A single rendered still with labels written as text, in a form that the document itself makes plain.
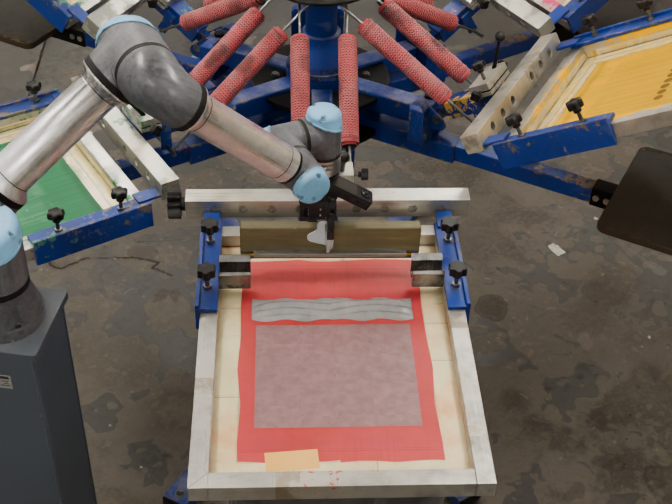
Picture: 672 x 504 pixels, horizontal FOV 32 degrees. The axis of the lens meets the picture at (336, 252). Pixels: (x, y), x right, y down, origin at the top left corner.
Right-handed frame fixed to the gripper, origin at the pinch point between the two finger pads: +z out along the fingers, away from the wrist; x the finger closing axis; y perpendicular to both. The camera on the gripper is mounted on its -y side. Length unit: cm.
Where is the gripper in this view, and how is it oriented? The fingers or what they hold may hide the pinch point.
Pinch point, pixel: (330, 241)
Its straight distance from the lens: 264.6
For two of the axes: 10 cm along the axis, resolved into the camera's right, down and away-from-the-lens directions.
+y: -10.0, 0.0, -0.5
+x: 0.4, 6.4, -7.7
